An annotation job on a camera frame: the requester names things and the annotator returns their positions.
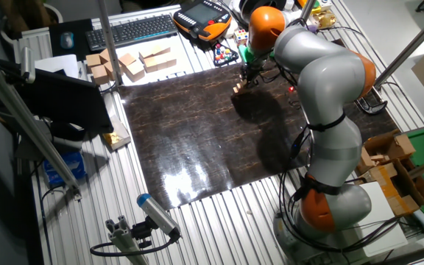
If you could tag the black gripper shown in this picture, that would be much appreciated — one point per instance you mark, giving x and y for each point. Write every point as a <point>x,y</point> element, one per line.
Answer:
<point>251,70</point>

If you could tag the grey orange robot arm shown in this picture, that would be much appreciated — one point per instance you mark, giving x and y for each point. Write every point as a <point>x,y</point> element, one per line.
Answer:
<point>329,81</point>

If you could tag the black triangular ball tray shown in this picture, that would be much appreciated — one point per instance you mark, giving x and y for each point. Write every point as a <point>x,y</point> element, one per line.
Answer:
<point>223,55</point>

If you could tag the rubik's cube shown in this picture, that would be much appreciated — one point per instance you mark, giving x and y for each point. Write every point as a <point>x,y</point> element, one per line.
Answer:
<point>240,37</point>

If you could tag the small board with red light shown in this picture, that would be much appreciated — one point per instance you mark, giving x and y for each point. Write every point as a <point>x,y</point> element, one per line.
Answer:
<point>291,89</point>

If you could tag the black adapter with blue light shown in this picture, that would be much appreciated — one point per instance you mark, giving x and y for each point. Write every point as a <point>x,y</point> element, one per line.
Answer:
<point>293,145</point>

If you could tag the orange black teach pendant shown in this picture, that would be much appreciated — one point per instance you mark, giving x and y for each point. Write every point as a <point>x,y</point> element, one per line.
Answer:
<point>201,16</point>

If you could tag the large wooden block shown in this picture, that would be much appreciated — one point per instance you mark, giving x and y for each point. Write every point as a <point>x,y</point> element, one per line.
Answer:
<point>126,59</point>
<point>161,62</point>
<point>150,64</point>
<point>135,70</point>
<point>105,55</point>
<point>99,74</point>
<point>146,52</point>
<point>93,60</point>
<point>161,49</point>
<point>109,70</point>
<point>171,60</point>

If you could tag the purple item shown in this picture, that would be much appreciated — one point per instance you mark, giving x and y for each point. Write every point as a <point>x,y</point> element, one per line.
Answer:
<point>312,27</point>

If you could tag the golden transparent item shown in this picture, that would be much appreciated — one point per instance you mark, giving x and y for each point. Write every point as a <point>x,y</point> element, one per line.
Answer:
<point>324,19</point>

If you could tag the yellow and white small items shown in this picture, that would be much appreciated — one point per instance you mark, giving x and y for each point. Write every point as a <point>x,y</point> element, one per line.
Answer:
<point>317,6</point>

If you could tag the black keyboard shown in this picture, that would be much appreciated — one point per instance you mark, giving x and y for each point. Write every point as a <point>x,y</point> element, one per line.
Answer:
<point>131,32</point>

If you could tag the light wooden block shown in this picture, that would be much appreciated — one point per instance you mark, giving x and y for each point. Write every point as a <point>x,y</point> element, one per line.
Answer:
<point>364,160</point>

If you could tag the white box with gold foil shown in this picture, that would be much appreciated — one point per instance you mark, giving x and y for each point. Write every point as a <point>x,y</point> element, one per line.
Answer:
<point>118,138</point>

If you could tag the cardboard box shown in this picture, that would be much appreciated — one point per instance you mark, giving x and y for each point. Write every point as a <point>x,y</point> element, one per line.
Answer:
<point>399,145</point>

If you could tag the grey blue computer mouse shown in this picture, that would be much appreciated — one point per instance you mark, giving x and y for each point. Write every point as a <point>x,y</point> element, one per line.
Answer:
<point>67,39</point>

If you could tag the black monitor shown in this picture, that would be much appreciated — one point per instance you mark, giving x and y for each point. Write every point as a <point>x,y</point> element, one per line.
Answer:
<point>61,99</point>

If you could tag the white paper sheet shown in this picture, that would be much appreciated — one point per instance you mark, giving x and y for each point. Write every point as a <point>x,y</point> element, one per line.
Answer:
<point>55,64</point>

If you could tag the white board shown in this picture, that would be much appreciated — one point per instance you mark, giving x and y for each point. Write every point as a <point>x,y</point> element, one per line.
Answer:
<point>381,224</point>

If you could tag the black mouse pad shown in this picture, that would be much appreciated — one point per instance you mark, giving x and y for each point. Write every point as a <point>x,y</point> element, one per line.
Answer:
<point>55,26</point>

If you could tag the blue packet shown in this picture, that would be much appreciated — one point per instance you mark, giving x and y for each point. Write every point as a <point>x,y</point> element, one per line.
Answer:
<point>66,165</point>

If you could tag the short aluminium extrusion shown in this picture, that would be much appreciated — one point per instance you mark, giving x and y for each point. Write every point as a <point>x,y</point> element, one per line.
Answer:
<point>121,237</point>

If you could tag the long aluminium beam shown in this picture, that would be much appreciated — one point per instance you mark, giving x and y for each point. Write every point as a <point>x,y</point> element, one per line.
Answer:
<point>31,125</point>

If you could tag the white round rim bin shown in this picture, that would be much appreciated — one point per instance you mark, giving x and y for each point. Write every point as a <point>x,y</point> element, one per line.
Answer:
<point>13,22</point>

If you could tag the silver camera blue cap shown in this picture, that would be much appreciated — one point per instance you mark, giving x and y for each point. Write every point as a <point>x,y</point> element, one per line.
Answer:
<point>157,213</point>

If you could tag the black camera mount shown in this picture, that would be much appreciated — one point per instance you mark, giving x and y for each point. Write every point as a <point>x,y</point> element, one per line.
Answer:
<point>142,232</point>

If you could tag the silver camera on beam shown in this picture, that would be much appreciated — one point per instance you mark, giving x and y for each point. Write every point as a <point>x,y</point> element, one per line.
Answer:
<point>27,62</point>

